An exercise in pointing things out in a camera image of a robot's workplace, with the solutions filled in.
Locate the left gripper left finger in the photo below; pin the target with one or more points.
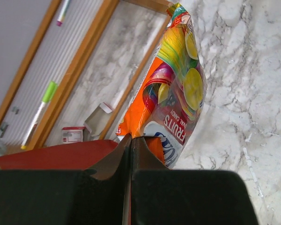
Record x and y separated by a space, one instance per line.
94 196

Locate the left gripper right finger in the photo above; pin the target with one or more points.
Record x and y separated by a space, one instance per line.
160 196

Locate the Fox's fruits candy bag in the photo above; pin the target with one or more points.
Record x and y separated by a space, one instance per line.
169 101

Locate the red paper bag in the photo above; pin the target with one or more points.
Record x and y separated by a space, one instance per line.
73 156

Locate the small packet behind gripper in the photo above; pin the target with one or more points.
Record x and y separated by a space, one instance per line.
91 128

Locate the green marker pen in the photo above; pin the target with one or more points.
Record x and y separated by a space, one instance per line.
45 99

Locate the wooden shelf rack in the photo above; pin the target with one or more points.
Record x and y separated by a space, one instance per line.
72 74

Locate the purple marker pen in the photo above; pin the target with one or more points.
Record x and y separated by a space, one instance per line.
63 12

